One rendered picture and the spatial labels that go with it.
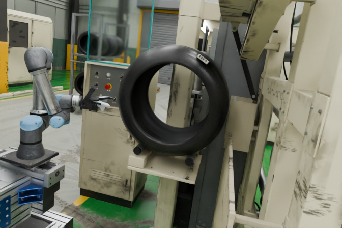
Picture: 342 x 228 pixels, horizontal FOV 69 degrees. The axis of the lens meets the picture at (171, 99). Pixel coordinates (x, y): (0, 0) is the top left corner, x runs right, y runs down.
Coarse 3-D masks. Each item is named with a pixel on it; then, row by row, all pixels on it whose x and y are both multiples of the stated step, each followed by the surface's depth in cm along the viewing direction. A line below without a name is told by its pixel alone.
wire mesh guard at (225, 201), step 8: (224, 152) 159; (232, 152) 118; (224, 160) 155; (232, 160) 108; (224, 168) 140; (232, 168) 100; (224, 176) 131; (232, 176) 94; (224, 184) 119; (232, 184) 88; (224, 192) 111; (232, 192) 82; (216, 200) 165; (224, 200) 105; (232, 200) 78; (216, 208) 158; (224, 208) 99; (232, 208) 74; (216, 216) 146; (224, 216) 93; (232, 216) 71; (216, 224) 133; (224, 224) 87; (232, 224) 71
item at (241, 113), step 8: (232, 96) 162; (232, 104) 145; (240, 104) 144; (248, 104) 143; (256, 104) 142; (232, 112) 146; (240, 112) 144; (248, 112) 143; (232, 120) 146; (240, 120) 145; (248, 120) 144; (232, 128) 147; (240, 128) 146; (248, 128) 145; (224, 136) 168; (232, 136) 148; (240, 136) 147; (248, 136) 146; (224, 144) 150; (232, 144) 148; (240, 144) 147; (248, 144) 146
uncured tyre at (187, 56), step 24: (168, 48) 118; (192, 48) 120; (144, 72) 148; (216, 72) 116; (120, 96) 127; (144, 96) 152; (216, 96) 115; (144, 120) 151; (216, 120) 117; (144, 144) 127; (168, 144) 123; (192, 144) 121
